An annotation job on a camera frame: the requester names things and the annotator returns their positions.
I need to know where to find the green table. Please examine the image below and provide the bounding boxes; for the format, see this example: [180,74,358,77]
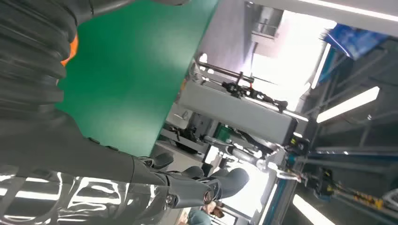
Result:
[55,0,220,158]

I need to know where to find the person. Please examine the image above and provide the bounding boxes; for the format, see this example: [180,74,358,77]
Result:
[186,201,226,225]

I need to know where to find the grey white robot stand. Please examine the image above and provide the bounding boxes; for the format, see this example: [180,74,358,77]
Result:
[178,77,308,147]

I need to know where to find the ceiling light bar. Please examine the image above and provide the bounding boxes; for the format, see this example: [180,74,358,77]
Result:
[292,194,337,225]
[316,86,381,124]

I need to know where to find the blue banner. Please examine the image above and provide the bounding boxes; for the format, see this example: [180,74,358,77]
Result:
[323,24,389,60]

